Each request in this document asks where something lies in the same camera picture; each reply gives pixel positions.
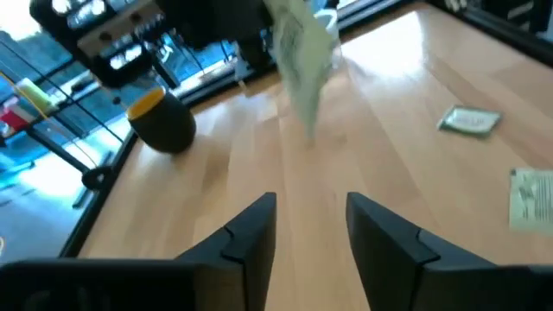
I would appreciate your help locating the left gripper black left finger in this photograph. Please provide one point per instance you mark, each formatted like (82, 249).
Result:
(246, 259)

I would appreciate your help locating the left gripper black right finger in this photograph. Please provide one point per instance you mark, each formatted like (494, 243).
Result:
(389, 268)

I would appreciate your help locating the dark green Truvia packet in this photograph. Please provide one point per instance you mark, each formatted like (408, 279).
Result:
(470, 121)

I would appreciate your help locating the dark round bowl yellow inside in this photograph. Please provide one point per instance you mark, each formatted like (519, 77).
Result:
(166, 125)

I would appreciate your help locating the yellow-green roll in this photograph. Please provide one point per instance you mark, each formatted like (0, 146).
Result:
(36, 95)

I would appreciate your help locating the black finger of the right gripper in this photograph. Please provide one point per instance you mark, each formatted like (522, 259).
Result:
(255, 26)
(198, 21)

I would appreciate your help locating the small red box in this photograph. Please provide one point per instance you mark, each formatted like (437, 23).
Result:
(13, 118)

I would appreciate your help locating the pale green stevia packet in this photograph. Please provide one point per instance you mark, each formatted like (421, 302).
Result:
(533, 201)
(302, 56)

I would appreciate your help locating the black pole stand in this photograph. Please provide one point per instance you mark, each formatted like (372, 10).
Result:
(98, 178)

